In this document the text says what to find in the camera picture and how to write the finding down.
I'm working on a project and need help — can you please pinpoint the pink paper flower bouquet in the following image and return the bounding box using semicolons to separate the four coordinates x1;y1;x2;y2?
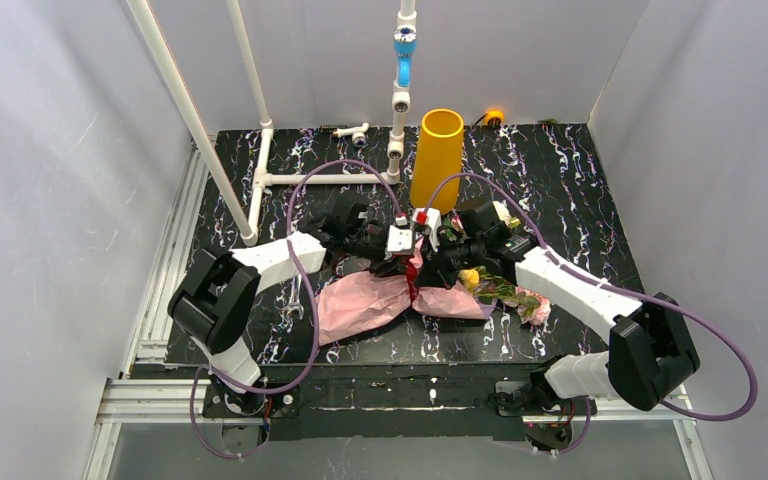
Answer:
314;198;552;347

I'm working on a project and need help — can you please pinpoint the red printed ribbon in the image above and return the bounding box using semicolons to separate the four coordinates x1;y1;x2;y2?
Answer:
405;251;423;305

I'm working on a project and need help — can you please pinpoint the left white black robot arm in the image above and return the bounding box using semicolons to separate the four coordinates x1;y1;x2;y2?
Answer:
167;197;414;394

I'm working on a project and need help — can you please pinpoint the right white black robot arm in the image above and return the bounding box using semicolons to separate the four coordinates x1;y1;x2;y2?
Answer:
411;202;700;411

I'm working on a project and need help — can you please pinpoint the small white pipe elbow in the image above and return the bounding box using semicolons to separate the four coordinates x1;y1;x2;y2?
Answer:
332;122;370;149

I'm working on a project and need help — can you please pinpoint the yellow cylindrical vase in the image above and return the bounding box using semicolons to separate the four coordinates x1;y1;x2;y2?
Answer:
410;108;464;209

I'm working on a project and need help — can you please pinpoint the silver open-end wrench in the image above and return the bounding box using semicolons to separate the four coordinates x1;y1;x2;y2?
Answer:
283;275;305;322

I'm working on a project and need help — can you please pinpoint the orange round button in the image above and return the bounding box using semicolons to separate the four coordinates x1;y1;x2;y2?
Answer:
474;109;506;127

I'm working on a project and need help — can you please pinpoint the blue pipe valve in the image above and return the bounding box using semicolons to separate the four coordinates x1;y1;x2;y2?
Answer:
393;24;417;87

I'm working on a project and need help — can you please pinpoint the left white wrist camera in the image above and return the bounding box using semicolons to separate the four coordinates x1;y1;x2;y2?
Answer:
385;225;418;260

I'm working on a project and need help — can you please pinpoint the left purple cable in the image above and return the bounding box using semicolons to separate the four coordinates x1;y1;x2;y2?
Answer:
187;157;406;461

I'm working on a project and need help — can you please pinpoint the purple cable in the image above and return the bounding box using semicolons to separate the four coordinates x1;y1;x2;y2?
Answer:
422;172;760;457
187;157;406;461

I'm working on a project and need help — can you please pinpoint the white PVC pipe frame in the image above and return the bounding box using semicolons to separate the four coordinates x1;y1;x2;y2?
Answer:
126;0;417;246

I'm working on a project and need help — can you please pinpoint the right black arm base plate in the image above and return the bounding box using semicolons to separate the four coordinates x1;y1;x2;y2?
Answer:
488;380;598;423

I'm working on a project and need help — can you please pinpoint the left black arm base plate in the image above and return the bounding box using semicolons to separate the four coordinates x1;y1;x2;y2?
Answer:
200;382;301;420

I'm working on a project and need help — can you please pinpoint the aluminium extrusion frame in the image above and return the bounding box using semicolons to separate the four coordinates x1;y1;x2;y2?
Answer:
84;151;712;479

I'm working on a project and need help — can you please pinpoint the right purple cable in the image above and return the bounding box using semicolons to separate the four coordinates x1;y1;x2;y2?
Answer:
422;172;760;457

